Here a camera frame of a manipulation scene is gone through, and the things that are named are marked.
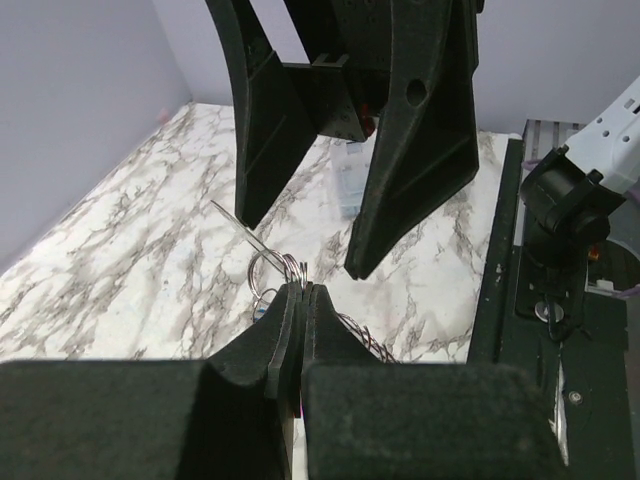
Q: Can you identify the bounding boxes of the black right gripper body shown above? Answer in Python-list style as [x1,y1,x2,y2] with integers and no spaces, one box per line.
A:
[283,1,391,142]

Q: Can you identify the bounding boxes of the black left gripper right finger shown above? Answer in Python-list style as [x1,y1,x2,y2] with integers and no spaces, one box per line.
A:
[301,283,571,480]

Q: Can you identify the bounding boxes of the clear plastic box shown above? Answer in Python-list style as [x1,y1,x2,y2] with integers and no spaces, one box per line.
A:
[330,140,373,220]

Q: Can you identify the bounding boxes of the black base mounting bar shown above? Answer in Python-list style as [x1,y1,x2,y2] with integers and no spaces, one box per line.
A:
[468,120,638,479]

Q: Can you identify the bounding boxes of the key with green tag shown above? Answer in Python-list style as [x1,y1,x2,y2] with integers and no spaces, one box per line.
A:
[211,200,284,273]

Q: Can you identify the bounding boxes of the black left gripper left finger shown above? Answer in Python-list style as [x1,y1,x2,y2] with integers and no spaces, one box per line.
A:
[1,283,303,479]

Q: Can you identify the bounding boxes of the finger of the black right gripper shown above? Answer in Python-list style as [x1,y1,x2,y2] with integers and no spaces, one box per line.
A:
[206,0,317,228]
[344,1,480,279]

